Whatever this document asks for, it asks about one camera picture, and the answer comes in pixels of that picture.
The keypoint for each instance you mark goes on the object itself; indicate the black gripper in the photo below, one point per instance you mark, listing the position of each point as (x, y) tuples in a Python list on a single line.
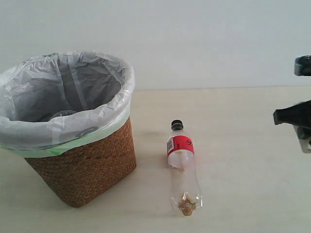
[(298, 115)]

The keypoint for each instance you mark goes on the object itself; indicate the clear bottle red label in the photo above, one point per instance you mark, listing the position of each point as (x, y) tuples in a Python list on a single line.
[(186, 194)]

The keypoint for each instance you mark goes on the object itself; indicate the clear bottle green cap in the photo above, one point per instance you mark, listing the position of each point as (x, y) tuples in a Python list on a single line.
[(63, 114)]

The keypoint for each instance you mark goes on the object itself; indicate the brown woven wicker trash basket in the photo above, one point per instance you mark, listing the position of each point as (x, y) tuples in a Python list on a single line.
[(81, 174)]

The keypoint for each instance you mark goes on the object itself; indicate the white plastic bin liner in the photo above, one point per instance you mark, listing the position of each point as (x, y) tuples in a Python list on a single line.
[(96, 85)]

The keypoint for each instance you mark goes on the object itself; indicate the green tape band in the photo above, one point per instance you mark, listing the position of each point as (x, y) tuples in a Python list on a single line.
[(91, 137)]

